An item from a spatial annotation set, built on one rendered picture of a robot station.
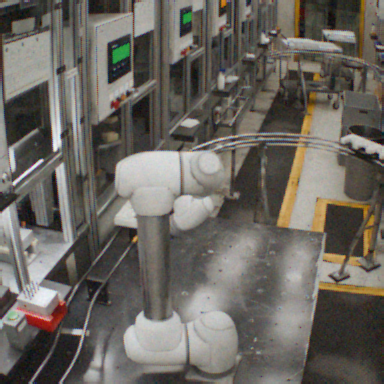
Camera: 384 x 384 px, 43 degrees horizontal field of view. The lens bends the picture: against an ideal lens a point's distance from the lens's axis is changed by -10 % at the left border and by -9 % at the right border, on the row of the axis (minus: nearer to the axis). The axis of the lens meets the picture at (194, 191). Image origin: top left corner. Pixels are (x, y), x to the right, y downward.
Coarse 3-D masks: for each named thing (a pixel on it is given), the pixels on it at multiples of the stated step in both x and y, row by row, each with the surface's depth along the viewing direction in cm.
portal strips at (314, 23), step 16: (320, 0) 880; (336, 0) 872; (352, 0) 861; (304, 16) 902; (320, 16) 896; (336, 16) 886; (352, 16) 876; (304, 32) 917; (320, 32) 911; (352, 48) 906
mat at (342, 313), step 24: (336, 288) 335; (360, 288) 334; (336, 312) 312; (360, 312) 310; (312, 336) 293; (336, 336) 291; (360, 336) 289; (312, 360) 274; (336, 360) 272; (360, 360) 270
